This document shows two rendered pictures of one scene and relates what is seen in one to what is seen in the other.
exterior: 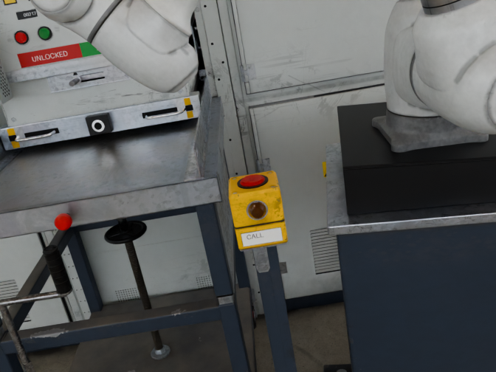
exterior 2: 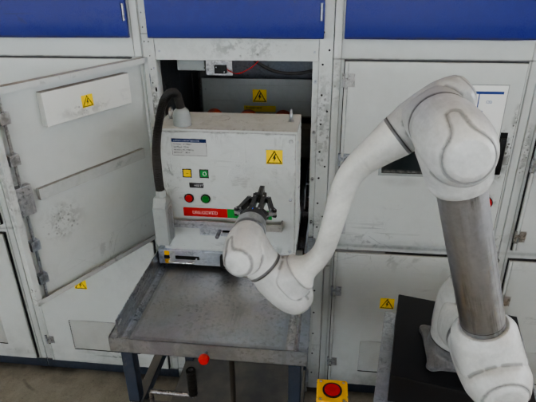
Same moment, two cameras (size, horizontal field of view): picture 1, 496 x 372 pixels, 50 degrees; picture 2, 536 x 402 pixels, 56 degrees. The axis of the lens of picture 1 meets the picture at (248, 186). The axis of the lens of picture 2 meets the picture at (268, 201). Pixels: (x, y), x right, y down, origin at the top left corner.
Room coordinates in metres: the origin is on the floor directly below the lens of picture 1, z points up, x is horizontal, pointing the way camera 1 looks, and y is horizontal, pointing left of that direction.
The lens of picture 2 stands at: (-0.18, 0.06, 1.90)
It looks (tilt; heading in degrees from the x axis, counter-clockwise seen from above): 26 degrees down; 5
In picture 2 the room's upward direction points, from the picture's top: 1 degrees counter-clockwise
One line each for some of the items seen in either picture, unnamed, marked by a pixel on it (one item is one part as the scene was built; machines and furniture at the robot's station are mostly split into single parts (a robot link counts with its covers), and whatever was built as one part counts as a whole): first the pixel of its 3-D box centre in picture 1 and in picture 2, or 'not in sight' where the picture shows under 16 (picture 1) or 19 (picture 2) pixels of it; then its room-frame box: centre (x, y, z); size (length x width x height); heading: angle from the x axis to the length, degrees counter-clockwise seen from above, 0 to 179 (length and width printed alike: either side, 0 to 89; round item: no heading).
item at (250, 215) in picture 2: not in sight; (250, 229); (1.02, 0.22, 1.23); 0.09 x 0.06 x 0.09; 88
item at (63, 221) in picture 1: (64, 219); (204, 356); (0.95, 0.37, 0.82); 0.04 x 0.03 x 0.03; 178
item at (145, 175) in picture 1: (103, 156); (226, 286); (1.31, 0.35, 0.82); 0.68 x 0.62 x 0.06; 178
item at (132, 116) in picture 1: (102, 120); (230, 256); (1.40, 0.35, 0.90); 0.54 x 0.05 x 0.06; 88
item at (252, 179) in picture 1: (252, 183); (332, 391); (0.77, -0.01, 0.90); 0.04 x 0.04 x 0.02
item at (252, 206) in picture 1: (257, 211); not in sight; (0.73, -0.01, 0.87); 0.03 x 0.01 x 0.03; 88
